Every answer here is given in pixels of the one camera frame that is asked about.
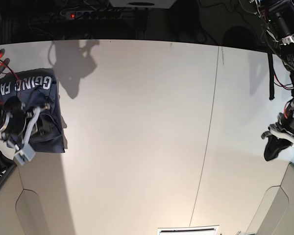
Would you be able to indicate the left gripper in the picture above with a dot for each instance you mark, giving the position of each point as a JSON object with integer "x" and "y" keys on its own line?
{"x": 280, "y": 135}

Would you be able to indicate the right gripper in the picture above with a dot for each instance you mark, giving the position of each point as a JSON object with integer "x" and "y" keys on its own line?
{"x": 18, "y": 125}

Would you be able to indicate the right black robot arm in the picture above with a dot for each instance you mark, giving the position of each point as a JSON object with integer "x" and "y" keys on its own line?
{"x": 27, "y": 101}

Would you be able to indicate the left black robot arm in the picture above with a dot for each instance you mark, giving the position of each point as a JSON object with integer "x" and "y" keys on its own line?
{"x": 278, "y": 27}

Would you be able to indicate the red grey pliers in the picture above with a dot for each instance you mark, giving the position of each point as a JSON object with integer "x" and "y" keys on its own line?
{"x": 3, "y": 63}

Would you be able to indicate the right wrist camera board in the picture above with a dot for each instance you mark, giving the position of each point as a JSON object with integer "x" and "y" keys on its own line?
{"x": 26, "y": 153}

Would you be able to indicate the white power strip red switch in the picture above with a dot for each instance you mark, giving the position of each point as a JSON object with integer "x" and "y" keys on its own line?
{"x": 92, "y": 15}

